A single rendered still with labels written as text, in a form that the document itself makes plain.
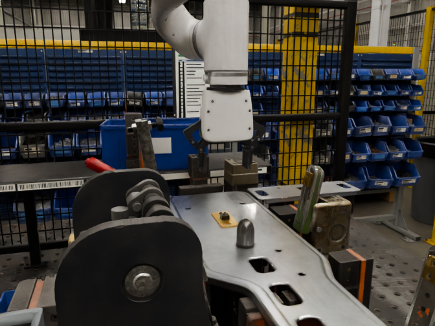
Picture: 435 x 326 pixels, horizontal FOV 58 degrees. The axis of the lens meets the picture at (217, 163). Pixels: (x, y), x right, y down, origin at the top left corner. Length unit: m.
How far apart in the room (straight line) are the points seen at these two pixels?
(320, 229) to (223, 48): 0.40
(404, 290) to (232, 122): 0.76
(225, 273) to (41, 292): 0.27
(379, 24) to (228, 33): 4.66
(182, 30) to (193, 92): 0.54
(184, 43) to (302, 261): 0.46
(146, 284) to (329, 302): 0.31
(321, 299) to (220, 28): 0.47
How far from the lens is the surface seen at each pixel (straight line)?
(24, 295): 0.47
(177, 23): 0.78
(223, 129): 0.74
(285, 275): 0.62
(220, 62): 0.73
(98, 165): 0.74
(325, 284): 0.61
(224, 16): 0.73
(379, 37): 5.32
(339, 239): 0.86
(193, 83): 1.31
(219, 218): 0.82
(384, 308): 1.17
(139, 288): 0.32
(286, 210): 0.95
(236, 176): 1.06
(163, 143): 1.11
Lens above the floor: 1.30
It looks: 13 degrees down
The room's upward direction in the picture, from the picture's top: straight up
